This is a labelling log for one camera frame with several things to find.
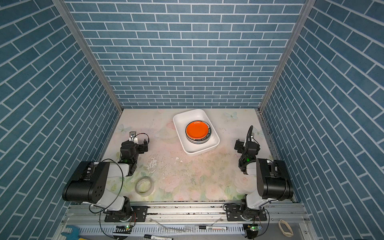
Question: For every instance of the orange plate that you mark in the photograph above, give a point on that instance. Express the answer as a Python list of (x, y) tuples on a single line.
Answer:
[(197, 130)]

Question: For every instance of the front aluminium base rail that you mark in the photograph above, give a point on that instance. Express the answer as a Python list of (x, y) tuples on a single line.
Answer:
[(189, 221)]

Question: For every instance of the white plastic bin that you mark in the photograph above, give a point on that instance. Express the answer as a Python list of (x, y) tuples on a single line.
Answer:
[(181, 120)]

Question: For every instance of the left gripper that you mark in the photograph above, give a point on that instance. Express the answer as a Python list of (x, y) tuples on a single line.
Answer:
[(140, 147)]

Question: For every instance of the aluminium frame rail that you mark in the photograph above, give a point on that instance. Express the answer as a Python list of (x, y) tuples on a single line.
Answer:
[(304, 14), (78, 36)]

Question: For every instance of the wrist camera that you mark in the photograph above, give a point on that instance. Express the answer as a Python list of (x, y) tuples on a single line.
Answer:
[(133, 137), (250, 143)]

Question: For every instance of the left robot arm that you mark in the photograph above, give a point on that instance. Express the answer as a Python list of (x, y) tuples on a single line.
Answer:
[(88, 184)]

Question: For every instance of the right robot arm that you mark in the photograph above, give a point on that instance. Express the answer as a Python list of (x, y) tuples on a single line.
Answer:
[(273, 183)]

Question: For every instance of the beige rubber band loop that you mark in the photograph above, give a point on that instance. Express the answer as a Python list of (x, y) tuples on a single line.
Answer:
[(285, 228)]

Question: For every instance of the aluminium frame rail left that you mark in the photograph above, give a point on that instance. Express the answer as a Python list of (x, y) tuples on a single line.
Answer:
[(78, 36)]

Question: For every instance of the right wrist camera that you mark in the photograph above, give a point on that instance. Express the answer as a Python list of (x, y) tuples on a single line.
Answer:
[(250, 143)]

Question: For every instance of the aluminium frame rail right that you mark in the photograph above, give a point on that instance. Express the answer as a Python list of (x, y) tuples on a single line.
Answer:
[(304, 14)]

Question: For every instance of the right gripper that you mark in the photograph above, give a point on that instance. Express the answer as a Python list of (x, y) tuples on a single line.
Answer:
[(242, 145)]

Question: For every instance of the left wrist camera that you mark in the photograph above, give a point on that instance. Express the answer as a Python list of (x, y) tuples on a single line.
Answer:
[(133, 137)]

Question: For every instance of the small green rim plate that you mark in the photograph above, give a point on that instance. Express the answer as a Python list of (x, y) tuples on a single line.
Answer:
[(201, 141)]

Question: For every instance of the clear tape roll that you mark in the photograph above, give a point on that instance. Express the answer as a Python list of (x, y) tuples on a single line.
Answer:
[(144, 186)]

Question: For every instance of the black marker pen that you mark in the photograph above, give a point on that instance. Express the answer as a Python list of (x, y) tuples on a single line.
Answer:
[(153, 237)]

